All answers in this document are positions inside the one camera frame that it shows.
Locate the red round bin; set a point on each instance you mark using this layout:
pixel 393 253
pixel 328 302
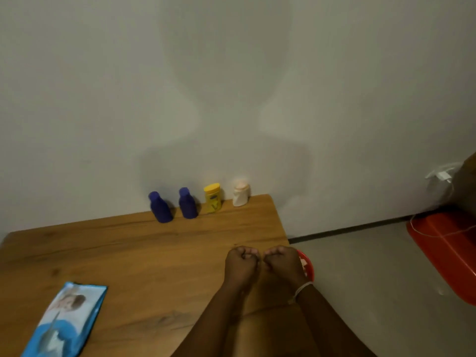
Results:
pixel 311 272

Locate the wooden table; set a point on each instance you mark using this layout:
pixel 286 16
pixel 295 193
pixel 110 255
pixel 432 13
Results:
pixel 148 263

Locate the orange object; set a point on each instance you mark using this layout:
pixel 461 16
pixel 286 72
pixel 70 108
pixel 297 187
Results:
pixel 453 256

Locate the person's left forearm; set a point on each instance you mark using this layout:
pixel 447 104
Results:
pixel 212 323

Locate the white bottle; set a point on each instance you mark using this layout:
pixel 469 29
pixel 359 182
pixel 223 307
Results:
pixel 241 196

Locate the blue patterned bottle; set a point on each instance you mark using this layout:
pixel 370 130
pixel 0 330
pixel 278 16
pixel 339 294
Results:
pixel 187 205
pixel 160 208

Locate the person's left hand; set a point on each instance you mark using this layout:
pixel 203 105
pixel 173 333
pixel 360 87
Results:
pixel 241 267

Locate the blue wet wipes packet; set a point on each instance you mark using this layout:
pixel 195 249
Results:
pixel 67 323

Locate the person's right forearm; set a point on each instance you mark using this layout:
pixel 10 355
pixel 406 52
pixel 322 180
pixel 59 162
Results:
pixel 331 327

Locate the yellow bottle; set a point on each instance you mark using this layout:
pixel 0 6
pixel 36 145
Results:
pixel 212 198

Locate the person's right hand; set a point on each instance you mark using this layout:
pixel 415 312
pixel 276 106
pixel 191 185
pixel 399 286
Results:
pixel 284 265

